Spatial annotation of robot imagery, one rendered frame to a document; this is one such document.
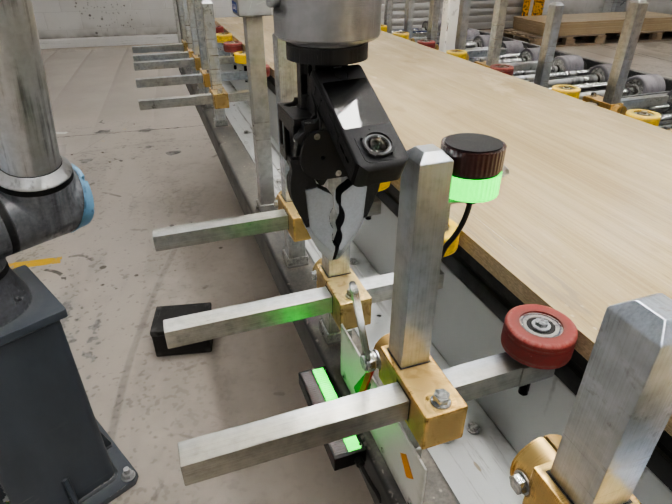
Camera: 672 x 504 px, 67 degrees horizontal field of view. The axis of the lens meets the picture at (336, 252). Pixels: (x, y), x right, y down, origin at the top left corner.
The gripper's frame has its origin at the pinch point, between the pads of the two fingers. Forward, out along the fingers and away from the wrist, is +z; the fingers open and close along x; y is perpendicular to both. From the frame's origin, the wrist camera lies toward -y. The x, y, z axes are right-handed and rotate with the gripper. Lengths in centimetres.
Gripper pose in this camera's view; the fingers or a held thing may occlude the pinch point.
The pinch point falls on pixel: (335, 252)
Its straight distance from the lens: 52.7
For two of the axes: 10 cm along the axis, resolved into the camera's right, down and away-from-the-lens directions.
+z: 0.0, 8.5, 5.2
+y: -3.4, -4.9, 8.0
